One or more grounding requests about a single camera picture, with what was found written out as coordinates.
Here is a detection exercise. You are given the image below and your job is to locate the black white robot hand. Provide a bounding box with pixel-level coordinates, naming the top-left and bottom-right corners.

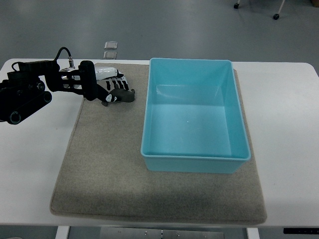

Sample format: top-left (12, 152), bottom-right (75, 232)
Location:
top-left (59, 60), bottom-right (132, 101)

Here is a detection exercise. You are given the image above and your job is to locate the brown toy hippo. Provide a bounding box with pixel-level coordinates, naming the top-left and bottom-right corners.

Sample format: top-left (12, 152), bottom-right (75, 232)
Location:
top-left (101, 88), bottom-right (135, 107)

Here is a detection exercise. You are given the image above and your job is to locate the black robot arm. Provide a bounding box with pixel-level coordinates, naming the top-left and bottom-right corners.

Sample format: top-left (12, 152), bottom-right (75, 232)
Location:
top-left (0, 47), bottom-right (74, 124)

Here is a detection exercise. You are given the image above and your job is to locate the blue plastic box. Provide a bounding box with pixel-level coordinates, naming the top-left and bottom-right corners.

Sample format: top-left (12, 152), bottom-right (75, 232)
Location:
top-left (141, 58), bottom-right (251, 174)

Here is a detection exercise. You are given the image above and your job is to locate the lower floor outlet plate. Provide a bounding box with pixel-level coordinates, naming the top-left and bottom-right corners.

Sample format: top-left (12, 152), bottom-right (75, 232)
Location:
top-left (103, 51), bottom-right (117, 59)

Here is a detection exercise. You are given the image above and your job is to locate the floor outlet plate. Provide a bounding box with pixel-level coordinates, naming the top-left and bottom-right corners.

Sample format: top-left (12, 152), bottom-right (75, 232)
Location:
top-left (104, 41), bottom-right (118, 49)
top-left (103, 51), bottom-right (117, 59)

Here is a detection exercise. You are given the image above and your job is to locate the upper floor outlet plate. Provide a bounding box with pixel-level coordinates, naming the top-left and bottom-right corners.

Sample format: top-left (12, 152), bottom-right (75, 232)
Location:
top-left (104, 41), bottom-right (118, 49)

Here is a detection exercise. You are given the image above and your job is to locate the grey felt mat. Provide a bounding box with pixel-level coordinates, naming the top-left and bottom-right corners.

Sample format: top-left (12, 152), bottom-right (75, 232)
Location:
top-left (50, 64), bottom-right (267, 225)

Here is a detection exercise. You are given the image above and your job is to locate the right cart caster wheel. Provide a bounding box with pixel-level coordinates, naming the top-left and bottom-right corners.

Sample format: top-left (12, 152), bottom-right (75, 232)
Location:
top-left (273, 0), bottom-right (285, 20)

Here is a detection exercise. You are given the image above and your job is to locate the black table control panel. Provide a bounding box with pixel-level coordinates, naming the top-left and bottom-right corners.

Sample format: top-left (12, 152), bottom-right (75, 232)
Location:
top-left (283, 228), bottom-right (319, 235)

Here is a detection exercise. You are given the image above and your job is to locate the metal table frame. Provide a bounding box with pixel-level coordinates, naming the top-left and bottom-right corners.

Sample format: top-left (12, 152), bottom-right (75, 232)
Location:
top-left (55, 226), bottom-right (260, 239)

